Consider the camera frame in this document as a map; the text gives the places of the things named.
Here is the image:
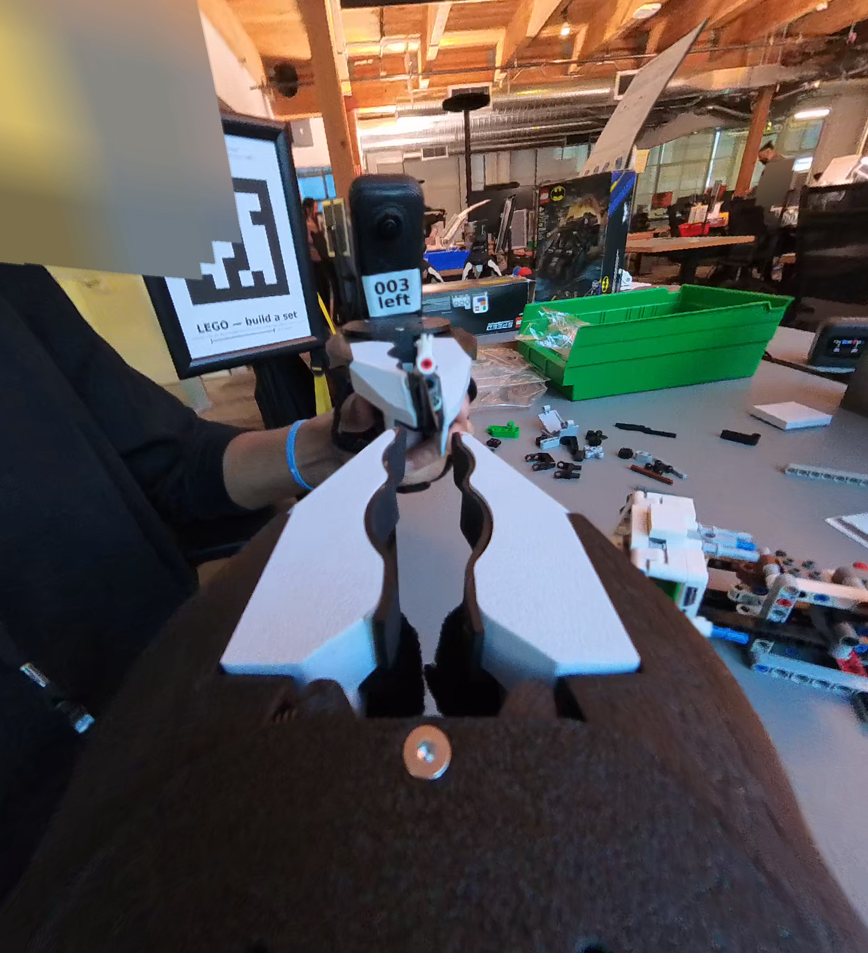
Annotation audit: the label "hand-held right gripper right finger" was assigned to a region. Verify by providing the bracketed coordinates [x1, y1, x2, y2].
[425, 434, 642, 697]

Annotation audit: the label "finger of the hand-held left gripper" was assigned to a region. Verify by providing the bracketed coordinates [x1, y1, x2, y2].
[346, 342, 421, 434]
[435, 337, 473, 458]

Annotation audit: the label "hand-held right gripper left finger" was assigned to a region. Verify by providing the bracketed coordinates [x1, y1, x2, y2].
[220, 429, 414, 713]

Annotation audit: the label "flat black lego box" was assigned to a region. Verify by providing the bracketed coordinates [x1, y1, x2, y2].
[422, 276, 536, 338]

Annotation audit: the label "clear bag of lego parts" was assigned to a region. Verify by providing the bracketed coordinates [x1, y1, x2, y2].
[534, 306, 593, 352]

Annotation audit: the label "scattered small lego pieces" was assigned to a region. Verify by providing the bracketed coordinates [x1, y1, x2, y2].
[524, 405, 689, 487]

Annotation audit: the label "tall dark lego box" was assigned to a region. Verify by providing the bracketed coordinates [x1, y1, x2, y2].
[534, 169, 639, 303]

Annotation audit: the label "white lego vehicle build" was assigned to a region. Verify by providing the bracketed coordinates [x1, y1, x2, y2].
[615, 487, 868, 729]

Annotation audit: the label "grey lego beam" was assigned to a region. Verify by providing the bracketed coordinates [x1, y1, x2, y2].
[784, 462, 868, 488]

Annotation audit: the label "person's left hand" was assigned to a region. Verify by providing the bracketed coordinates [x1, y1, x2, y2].
[312, 397, 475, 494]

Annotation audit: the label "empty clear plastic bags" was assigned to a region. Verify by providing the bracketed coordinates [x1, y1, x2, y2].
[469, 345, 551, 412]

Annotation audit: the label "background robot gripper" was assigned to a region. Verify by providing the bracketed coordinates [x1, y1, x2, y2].
[462, 227, 499, 281]

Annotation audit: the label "blue wristband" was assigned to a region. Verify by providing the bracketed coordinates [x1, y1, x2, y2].
[285, 418, 317, 494]

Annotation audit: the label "black floor lamp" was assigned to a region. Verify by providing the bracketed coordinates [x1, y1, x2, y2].
[442, 85, 493, 211]

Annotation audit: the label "black framed sign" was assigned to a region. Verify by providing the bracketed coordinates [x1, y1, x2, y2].
[142, 114, 332, 382]

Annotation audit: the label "green plastic bin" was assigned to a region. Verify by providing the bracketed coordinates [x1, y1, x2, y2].
[516, 283, 794, 403]

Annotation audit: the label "wooden background table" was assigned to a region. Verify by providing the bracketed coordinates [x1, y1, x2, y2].
[626, 234, 757, 285]

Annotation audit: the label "person's black-clad torso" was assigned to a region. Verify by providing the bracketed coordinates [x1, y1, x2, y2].
[0, 257, 286, 953]

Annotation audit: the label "white banner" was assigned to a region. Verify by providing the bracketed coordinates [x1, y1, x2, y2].
[581, 18, 712, 177]

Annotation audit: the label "flat white plate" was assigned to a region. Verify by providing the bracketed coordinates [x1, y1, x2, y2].
[748, 401, 834, 432]

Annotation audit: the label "small device with screen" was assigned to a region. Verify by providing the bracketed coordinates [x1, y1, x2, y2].
[805, 316, 868, 375]

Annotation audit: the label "black lanyard with metal clip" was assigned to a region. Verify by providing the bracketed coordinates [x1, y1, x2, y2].
[0, 566, 97, 737]

